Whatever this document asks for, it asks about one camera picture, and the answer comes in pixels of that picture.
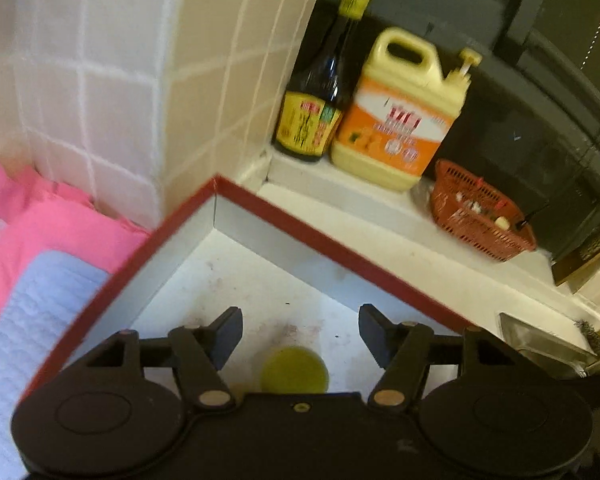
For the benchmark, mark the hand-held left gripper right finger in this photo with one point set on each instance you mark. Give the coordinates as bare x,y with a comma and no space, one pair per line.
372,332

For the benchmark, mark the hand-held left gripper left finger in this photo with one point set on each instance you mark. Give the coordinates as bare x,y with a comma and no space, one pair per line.
228,332

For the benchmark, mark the red rimmed white box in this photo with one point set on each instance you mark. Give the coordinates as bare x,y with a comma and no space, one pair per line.
260,270

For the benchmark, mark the green round fruit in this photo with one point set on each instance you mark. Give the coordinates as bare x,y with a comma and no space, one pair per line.
294,371

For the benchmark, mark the red plastic basket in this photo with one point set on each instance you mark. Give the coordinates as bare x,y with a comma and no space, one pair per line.
472,212

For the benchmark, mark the steel sink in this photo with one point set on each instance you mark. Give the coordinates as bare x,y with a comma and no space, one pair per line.
535,342

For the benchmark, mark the garlic clove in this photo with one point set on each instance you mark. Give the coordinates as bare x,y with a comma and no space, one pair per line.
502,221

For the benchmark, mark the white quilted pad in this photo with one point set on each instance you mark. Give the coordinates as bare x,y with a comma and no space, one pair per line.
25,320

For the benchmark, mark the pink cloth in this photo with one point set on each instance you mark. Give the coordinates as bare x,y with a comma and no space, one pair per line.
55,225

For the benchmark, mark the yellow detergent jug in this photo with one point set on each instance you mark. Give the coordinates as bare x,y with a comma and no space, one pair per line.
400,125

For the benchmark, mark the brown box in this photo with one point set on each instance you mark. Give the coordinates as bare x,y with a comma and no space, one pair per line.
582,262

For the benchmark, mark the steel wool scrubber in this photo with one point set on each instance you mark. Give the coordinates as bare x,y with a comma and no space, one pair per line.
598,339

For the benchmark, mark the dark sauce bottle yellow cap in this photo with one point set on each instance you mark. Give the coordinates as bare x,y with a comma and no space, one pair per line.
320,105

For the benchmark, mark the dark window frame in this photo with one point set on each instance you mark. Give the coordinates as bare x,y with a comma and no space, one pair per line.
527,5

